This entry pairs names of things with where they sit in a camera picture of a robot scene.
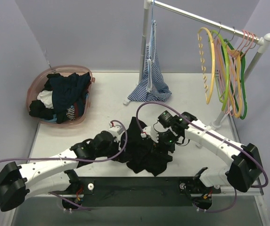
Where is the black tank top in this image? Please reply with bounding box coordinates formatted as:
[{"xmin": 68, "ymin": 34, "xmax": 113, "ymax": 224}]
[{"xmin": 114, "ymin": 116, "xmax": 173, "ymax": 177}]

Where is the yellow plastic hanger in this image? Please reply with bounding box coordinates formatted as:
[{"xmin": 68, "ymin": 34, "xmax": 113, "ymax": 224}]
[{"xmin": 197, "ymin": 27, "xmax": 216, "ymax": 104}]

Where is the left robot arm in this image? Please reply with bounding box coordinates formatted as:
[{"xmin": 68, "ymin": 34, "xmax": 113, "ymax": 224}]
[{"xmin": 0, "ymin": 131, "xmax": 128, "ymax": 212}]

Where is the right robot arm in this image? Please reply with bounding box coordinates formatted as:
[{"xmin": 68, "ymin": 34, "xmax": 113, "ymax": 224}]
[{"xmin": 158, "ymin": 111, "xmax": 262, "ymax": 192}]

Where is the blue striped tank top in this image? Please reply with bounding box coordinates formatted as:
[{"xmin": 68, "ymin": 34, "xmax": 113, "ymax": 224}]
[{"xmin": 128, "ymin": 20, "xmax": 172, "ymax": 102}]

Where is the lime green hanger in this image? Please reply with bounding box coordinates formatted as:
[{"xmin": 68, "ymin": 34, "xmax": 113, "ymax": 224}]
[{"xmin": 210, "ymin": 30, "xmax": 230, "ymax": 112}]

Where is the dark green hanger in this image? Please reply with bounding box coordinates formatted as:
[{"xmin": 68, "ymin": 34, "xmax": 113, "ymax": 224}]
[{"xmin": 221, "ymin": 39, "xmax": 248, "ymax": 120}]

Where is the light blue hanger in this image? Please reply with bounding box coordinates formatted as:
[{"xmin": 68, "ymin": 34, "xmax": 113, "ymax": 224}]
[{"xmin": 149, "ymin": 0, "xmax": 156, "ymax": 61}]

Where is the pink hanger bundle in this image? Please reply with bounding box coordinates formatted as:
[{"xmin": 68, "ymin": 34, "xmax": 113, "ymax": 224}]
[{"xmin": 216, "ymin": 29, "xmax": 260, "ymax": 116}]

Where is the pile of dark clothes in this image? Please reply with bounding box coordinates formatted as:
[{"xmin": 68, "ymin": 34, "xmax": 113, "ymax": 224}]
[{"xmin": 29, "ymin": 72, "xmax": 91, "ymax": 124}]

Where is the pink laundry basket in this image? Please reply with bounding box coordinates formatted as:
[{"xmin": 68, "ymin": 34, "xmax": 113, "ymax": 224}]
[{"xmin": 26, "ymin": 65, "xmax": 95, "ymax": 127}]

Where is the silver clothes rack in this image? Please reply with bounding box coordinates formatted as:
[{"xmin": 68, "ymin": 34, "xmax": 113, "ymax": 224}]
[{"xmin": 123, "ymin": 0, "xmax": 270, "ymax": 148}]

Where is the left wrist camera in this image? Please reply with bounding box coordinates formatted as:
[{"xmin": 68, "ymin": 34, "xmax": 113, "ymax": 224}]
[{"xmin": 107, "ymin": 121, "xmax": 125, "ymax": 143}]

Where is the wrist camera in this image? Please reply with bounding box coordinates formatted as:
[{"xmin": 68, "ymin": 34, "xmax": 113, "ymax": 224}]
[
  {"xmin": 107, "ymin": 121, "xmax": 125, "ymax": 143},
  {"xmin": 141, "ymin": 126, "xmax": 159, "ymax": 143}
]

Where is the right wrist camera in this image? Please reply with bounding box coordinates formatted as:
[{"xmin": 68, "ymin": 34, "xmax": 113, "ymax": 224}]
[{"xmin": 141, "ymin": 126, "xmax": 159, "ymax": 143}]

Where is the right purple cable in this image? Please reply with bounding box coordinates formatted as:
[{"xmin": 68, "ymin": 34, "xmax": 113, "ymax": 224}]
[{"xmin": 136, "ymin": 102, "xmax": 269, "ymax": 214}]

